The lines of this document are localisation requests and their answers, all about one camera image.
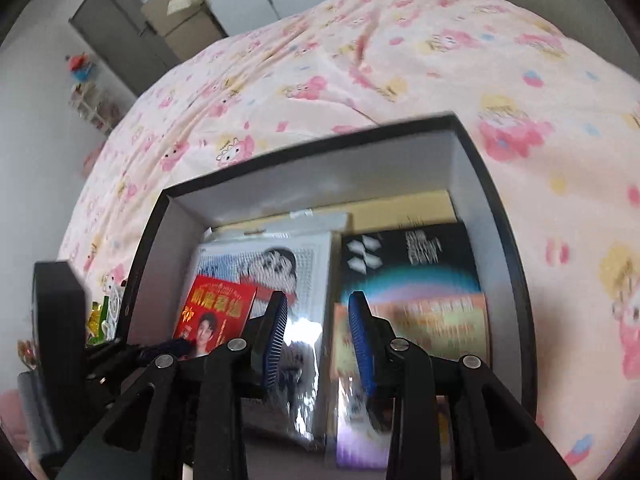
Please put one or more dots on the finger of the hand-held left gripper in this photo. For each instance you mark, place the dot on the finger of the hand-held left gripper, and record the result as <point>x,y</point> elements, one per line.
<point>162,349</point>

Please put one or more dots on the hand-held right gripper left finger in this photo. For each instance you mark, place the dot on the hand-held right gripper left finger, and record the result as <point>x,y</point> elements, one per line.
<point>276,347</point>

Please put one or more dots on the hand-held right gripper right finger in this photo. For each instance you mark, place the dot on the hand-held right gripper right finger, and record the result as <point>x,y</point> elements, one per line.
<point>360,347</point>

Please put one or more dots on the silver foil packet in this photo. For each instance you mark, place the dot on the silver foil packet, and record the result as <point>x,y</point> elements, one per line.
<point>300,360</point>

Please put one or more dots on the red printed envelope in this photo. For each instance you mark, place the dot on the red printed envelope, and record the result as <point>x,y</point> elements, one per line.
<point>215,305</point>

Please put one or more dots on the black screen protector box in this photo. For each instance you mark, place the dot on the black screen protector box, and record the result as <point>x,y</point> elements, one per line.
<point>410,255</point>

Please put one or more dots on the black cardboard container box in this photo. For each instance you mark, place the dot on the black cardboard container box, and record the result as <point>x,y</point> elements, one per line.
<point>350,170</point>

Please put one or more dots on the pile of colourful small packets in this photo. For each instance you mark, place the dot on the pile of colourful small packets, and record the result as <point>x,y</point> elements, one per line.
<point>102,320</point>

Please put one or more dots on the purple printed packet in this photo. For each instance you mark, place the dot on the purple printed packet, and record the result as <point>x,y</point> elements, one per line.
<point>357,430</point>

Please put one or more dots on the orange printed packet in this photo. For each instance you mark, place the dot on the orange printed packet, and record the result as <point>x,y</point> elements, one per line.
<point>440,325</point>

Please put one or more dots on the white cartoon print packet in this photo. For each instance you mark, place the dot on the white cartoon print packet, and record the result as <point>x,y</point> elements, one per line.
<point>310,270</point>

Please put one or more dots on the pink cloth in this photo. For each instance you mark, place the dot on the pink cloth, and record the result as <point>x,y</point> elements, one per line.
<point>95,157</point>

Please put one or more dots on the white shelf rack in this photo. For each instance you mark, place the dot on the white shelf rack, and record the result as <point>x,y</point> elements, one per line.
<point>95,105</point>

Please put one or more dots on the red and blue toy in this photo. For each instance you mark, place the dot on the red and blue toy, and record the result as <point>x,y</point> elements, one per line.
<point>80,67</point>

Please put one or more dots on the pink printed blanket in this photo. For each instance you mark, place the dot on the pink printed blanket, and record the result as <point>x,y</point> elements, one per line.
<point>400,60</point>

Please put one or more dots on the grey wardrobe door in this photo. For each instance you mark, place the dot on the grey wardrobe door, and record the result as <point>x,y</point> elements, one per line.
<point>115,20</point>

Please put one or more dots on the brown cardboard box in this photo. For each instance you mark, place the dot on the brown cardboard box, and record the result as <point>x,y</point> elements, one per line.
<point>185,30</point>

